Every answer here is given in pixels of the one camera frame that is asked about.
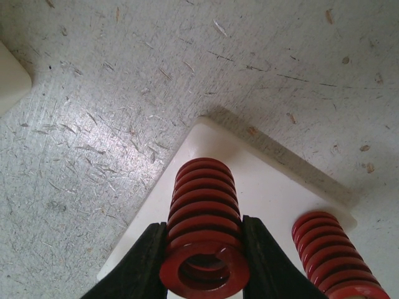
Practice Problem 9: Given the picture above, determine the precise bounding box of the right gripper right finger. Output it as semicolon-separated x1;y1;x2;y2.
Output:
243;215;326;299

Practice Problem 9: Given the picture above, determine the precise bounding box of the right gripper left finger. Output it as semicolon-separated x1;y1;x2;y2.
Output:
82;222;168;299

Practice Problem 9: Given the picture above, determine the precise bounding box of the large red spring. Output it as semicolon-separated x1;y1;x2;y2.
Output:
160;158;250;298
292;211;390;299

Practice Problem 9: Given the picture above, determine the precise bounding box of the white peg base plate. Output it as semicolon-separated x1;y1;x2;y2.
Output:
97;118;355;282

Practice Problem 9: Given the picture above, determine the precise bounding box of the white tray of springs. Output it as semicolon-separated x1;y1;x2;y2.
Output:
0;42;32;116

